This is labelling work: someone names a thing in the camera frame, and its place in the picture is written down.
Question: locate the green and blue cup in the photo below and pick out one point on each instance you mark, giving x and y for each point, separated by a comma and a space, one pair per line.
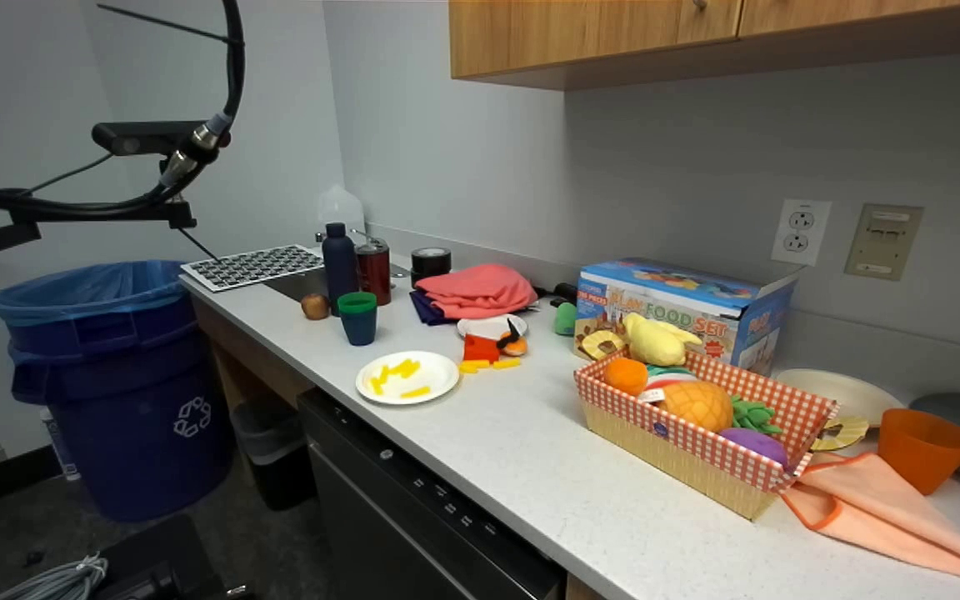
358, 314

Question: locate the black tape roll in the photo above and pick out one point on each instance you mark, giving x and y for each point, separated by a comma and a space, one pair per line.
427, 263

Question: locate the orange cloth napkin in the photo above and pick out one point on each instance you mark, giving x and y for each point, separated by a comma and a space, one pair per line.
867, 504

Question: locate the dark blue bottle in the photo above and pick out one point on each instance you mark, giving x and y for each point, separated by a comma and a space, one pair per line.
339, 263

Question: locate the dark red can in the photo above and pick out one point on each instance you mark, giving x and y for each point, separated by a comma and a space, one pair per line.
374, 267

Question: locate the white wall power outlet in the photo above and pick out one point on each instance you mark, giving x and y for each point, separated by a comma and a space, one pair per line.
800, 233

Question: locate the blue toy food box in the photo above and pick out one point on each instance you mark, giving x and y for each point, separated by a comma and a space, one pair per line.
737, 321

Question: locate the blue recycling bin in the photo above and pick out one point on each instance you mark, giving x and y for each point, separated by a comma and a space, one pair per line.
128, 379

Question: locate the orange plastic cup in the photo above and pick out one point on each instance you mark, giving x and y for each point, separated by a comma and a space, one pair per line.
921, 449

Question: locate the white plate with yellow bricks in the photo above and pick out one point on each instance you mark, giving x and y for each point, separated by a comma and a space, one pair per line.
407, 379

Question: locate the beige wall switch plate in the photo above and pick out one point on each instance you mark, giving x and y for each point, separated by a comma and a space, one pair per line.
881, 240

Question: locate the red checkered cardboard basket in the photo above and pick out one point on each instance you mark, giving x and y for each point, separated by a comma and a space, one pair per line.
717, 468

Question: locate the orange red toy piece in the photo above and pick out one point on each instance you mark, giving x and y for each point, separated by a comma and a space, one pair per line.
491, 356

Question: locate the black dishwasher front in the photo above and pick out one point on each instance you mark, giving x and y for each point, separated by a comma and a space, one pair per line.
397, 530

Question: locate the orange toy fruit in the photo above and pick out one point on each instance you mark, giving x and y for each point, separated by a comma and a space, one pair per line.
701, 406

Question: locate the small black waste bin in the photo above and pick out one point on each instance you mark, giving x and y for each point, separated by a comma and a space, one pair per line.
274, 449

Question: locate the pink red cloth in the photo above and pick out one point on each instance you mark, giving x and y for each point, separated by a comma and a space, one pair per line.
479, 290

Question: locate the black camera on tripod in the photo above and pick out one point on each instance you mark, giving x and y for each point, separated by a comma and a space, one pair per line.
130, 138

